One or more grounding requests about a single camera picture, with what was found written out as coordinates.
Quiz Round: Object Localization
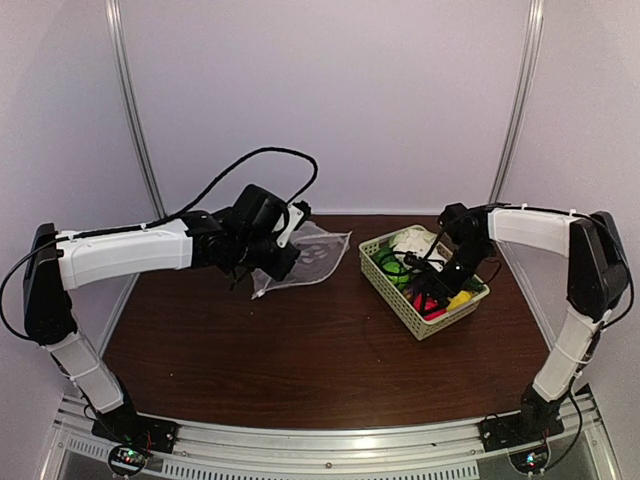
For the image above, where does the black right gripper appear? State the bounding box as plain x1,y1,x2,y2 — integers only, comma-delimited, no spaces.
420,240,493,314

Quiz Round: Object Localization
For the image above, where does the red toy tomato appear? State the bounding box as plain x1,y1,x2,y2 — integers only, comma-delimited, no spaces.
412,294,447,322

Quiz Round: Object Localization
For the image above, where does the green toy cabbage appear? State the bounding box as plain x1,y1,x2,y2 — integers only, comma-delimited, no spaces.
380,261,410,290

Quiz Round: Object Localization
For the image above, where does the yellow toy pepper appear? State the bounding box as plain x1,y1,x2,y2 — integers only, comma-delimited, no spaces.
446,290,473,311

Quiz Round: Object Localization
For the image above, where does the white toy cauliflower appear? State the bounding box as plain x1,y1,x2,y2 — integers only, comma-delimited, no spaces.
389,227,436,260

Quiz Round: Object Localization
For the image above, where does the clear zip top bag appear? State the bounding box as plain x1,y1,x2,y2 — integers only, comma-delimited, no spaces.
251,220,352,300

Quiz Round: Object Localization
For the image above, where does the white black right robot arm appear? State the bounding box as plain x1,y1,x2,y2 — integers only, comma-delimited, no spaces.
404,203,633,442

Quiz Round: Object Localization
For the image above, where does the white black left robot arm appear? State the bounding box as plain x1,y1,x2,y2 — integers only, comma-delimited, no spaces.
23,184,311,444

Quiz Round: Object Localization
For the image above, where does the purple toy eggplant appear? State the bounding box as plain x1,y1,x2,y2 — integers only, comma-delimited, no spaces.
402,281,424,303

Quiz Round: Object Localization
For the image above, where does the pale green perforated basket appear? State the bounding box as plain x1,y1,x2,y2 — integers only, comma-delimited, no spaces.
358,225,490,340

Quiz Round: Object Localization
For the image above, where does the dark green toy cucumber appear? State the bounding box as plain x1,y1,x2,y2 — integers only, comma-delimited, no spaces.
463,277,486,293

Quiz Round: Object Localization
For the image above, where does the green toy pepper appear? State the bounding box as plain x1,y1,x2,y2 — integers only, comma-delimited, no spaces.
372,247,397,267

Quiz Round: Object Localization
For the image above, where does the right circuit board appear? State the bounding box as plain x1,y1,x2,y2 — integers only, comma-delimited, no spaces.
509,447,550,475

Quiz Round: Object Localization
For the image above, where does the circuit board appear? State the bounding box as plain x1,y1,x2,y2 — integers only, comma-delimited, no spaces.
107,445,151,477
509,447,550,475

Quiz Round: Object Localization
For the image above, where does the left circuit board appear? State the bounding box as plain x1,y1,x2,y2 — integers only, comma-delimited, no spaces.
107,445,151,477

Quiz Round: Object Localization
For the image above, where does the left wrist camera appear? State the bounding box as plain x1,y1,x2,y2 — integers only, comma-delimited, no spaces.
272,200,311,248

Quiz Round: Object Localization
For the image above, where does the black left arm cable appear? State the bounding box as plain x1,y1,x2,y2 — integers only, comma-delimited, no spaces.
0,146,320,339

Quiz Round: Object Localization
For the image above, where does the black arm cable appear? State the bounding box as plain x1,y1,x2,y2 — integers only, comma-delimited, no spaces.
0,146,320,339
542,384,585,474

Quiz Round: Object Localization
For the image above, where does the aluminium front rail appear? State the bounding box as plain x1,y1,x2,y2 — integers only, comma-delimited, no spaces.
49,392,609,480

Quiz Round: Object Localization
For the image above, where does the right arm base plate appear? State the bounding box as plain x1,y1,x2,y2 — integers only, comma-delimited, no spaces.
478,411,565,452

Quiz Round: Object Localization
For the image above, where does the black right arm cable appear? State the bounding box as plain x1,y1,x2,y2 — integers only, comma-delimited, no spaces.
542,384,585,474

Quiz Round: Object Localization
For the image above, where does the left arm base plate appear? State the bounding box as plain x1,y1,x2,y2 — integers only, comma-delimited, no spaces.
91,414,178,454

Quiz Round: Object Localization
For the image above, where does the aluminium left corner post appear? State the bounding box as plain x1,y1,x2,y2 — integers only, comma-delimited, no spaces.
105,0,166,218

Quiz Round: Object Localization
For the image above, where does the aluminium corner post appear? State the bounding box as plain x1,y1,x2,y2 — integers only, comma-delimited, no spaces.
105,0,166,218
489,0,545,203

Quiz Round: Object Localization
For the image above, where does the aluminium right corner post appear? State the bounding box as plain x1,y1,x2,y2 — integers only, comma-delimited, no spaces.
489,0,545,203

